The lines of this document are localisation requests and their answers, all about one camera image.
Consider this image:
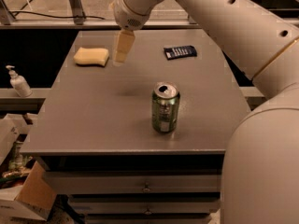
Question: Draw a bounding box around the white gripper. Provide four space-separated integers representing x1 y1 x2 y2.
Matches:
112 0 163 64

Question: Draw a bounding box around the yellow sponge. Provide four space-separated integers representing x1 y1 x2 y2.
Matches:
73 48 109 67

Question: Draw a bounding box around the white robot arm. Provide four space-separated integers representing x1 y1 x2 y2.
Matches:
113 0 299 224

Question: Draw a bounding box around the blue rxbar wrapper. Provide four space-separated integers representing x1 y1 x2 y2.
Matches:
164 45 197 60

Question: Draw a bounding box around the green soda can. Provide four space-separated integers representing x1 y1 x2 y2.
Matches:
151 82 180 133

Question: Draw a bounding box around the grey drawer cabinet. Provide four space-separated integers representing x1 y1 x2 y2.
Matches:
22 30 249 224

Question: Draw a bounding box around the white pump soap bottle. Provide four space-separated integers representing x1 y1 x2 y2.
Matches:
6 65 32 97

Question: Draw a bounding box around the green bottle in box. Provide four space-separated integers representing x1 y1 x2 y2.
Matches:
8 141 30 170

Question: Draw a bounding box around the open cardboard box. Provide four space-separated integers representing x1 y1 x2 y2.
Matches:
0 114 56 220

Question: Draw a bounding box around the grey metal railing frame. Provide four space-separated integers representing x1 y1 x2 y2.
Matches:
1 0 298 27

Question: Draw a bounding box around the black cable on ledge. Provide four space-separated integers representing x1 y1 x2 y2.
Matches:
8 10 107 21

